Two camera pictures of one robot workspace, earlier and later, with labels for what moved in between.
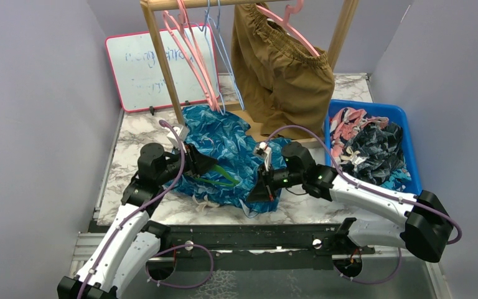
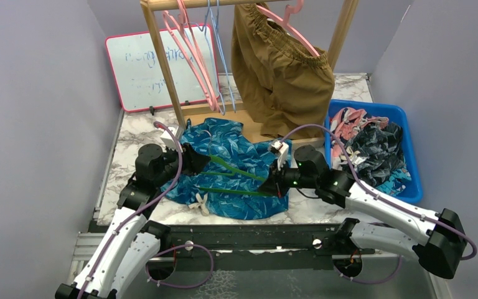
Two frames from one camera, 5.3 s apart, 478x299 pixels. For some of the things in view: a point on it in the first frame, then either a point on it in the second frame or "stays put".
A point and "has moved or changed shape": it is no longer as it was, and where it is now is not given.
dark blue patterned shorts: (224, 137) has moved or changed shape
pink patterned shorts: (345, 123) stays put
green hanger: (220, 168) to (237, 172)
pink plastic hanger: (194, 55) stays put
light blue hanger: (224, 48) has moved or changed shape
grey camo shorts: (373, 151) stays put
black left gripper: (198, 163) stays put
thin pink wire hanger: (189, 33) stays put
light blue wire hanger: (210, 55) stays put
